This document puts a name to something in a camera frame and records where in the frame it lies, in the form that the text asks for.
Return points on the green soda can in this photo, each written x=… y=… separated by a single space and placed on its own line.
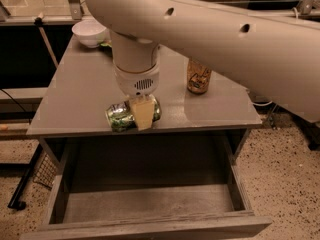
x=120 y=118

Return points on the grey cabinet table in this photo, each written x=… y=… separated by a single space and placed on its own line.
x=84 y=86

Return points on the black floor stand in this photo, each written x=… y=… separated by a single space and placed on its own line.
x=27 y=168

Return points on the metal frame rail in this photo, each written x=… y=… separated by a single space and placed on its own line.
x=40 y=17

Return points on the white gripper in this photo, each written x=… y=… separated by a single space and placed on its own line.
x=137 y=82

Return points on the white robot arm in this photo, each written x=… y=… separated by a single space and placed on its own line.
x=276 y=58

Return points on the gold soda can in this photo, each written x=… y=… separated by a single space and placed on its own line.
x=198 y=77

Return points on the white bowl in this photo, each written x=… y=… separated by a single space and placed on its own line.
x=90 y=33

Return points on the green chip bag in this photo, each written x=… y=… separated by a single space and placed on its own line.
x=106 y=43

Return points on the wire mesh basket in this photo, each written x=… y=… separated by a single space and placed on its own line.
x=45 y=172

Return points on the open grey top drawer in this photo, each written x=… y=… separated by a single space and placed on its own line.
x=161 y=187

